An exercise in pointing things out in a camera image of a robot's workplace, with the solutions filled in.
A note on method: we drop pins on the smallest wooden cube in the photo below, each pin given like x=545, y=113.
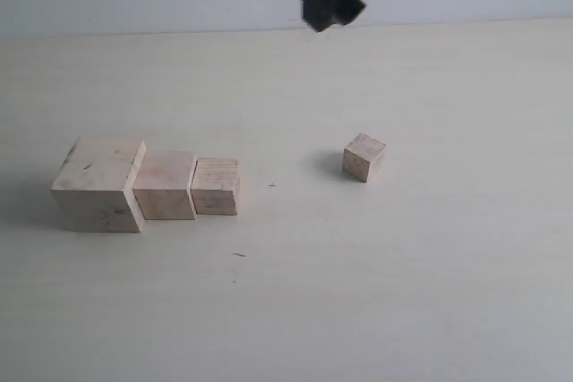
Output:
x=363, y=156

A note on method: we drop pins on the second largest wooden cube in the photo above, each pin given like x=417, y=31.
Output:
x=163, y=185

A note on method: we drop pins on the third largest wooden cube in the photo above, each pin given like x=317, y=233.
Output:
x=215, y=186

